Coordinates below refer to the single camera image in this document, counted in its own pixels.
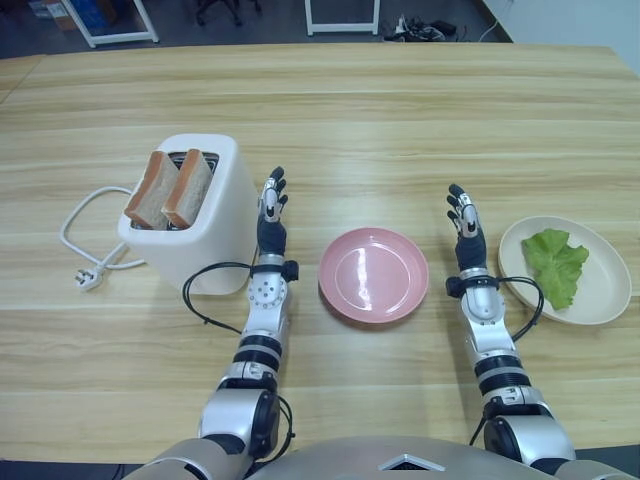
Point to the bread slice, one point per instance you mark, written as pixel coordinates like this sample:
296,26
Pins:
150,192
190,192

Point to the cream plate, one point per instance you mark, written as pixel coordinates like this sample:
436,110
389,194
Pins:
600,285

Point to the white metal frame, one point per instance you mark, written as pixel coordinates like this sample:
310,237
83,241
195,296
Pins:
117,32
342,25

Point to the robot body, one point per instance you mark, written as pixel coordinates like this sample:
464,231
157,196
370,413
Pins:
395,457

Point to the pink plate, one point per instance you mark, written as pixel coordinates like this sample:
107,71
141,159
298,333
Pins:
374,275

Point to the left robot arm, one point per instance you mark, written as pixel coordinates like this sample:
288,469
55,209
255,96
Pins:
250,370

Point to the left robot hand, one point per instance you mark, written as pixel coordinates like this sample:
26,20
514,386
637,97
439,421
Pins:
271,235

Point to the green lettuce leaf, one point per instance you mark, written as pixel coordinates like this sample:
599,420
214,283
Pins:
557,265

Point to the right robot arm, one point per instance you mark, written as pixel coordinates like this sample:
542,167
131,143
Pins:
505,380

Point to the black office chair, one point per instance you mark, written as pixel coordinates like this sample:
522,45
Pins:
225,10

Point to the cream toaster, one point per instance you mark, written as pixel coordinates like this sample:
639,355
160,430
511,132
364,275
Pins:
220,240

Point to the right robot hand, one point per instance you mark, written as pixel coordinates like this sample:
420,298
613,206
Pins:
470,247

